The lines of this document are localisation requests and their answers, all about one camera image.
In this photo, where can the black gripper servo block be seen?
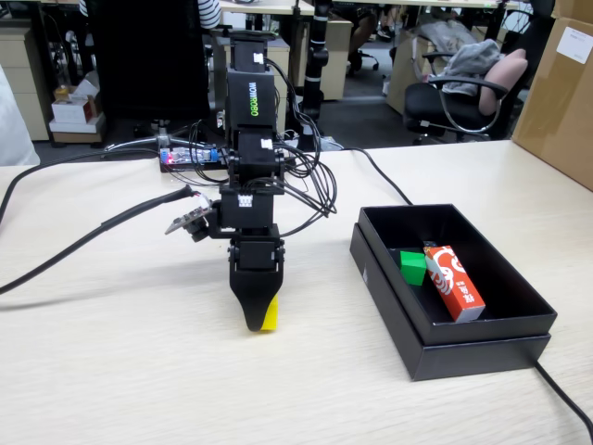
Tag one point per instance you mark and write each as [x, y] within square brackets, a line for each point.
[255, 255]

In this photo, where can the yellow wooden cube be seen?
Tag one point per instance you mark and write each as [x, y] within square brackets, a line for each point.
[272, 317]

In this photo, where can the green wooden cube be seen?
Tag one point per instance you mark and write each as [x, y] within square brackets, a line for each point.
[412, 269]

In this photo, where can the red printed carton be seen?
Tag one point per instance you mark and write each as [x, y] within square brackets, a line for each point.
[456, 287]

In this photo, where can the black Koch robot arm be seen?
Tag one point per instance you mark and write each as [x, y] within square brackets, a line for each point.
[250, 102]

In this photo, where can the flat white box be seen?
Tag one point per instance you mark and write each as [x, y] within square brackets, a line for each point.
[92, 126]

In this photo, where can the black open box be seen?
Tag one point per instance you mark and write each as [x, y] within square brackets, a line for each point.
[482, 359]

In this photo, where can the black cardboard box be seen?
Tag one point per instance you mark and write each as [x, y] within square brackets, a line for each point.
[491, 330]

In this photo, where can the tan cardboard box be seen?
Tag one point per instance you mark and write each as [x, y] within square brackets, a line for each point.
[398, 79]

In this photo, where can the white cardboard box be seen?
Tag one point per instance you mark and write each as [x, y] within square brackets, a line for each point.
[69, 111]

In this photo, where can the open white box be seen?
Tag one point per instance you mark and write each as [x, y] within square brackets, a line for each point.
[88, 85]

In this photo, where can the seated person in black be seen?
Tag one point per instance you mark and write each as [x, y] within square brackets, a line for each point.
[361, 32]

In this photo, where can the large labelled cardboard box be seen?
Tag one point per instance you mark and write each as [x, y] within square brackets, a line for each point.
[551, 116]

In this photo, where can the plain cardboard box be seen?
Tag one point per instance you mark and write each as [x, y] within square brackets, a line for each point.
[574, 9]

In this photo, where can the controller circuit board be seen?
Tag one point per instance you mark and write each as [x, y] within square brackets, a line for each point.
[185, 155]

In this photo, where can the brown flat tray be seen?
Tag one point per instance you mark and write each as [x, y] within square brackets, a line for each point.
[76, 137]

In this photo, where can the black jointed pole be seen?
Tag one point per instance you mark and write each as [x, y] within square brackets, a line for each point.
[315, 55]

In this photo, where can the black armrest office chair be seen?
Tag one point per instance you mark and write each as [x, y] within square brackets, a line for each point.
[421, 99]

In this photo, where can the black mesh office chair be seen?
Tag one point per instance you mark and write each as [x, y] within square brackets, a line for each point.
[148, 60]

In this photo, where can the black swivel chair base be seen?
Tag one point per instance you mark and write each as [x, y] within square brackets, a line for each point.
[366, 56]

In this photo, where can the person in striped shirt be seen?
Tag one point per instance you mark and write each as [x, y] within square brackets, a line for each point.
[209, 11]

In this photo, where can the person in white shirt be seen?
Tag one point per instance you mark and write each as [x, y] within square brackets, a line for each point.
[14, 134]

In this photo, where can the beige office desk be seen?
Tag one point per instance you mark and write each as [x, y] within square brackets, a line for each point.
[278, 5]

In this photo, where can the grey garment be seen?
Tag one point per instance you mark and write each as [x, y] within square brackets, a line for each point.
[472, 60]

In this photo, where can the clear plastic bag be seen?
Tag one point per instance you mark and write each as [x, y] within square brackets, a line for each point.
[445, 30]

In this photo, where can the pink cushion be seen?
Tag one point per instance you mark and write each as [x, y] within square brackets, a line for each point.
[502, 74]

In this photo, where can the beige drawer cabinet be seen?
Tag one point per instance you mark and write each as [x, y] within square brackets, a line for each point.
[23, 51]

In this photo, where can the small wrist camera board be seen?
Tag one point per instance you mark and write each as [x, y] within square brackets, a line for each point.
[190, 218]

